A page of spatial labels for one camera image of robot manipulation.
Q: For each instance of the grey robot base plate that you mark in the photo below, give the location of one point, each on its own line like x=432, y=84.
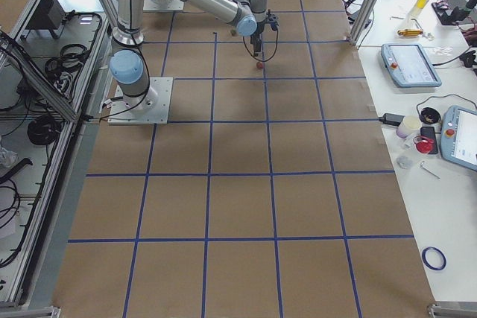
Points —
x=154, y=109

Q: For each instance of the yellow handled screwdriver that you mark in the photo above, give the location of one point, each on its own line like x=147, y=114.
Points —
x=410, y=32

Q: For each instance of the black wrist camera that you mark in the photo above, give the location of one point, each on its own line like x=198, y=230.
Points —
x=272, y=21

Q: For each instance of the black control box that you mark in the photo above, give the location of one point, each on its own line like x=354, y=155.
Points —
x=48, y=16

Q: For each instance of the grey teach pendant lower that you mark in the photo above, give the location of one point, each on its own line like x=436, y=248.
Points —
x=458, y=137

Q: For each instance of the silver allen key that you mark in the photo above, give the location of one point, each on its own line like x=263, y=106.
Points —
x=428, y=170

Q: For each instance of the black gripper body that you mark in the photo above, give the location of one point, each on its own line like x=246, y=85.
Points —
x=256, y=39

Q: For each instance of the black power adapter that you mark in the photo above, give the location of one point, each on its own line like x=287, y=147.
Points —
x=391, y=119

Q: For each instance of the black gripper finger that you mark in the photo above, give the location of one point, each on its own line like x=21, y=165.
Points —
x=257, y=48

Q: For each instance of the grey teach pendant upper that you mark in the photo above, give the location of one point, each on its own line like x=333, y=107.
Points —
x=409, y=66

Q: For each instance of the white purple cup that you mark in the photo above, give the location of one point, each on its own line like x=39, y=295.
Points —
x=409, y=125

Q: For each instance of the blue tape roll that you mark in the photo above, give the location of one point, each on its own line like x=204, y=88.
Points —
x=433, y=258

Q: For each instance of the aluminium frame post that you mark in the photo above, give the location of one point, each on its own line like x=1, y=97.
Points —
x=369, y=1

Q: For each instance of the red round lid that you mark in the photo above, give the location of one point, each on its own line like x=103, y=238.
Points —
x=423, y=144

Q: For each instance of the grey teach pendant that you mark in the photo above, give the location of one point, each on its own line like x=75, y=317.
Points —
x=458, y=137
x=409, y=66

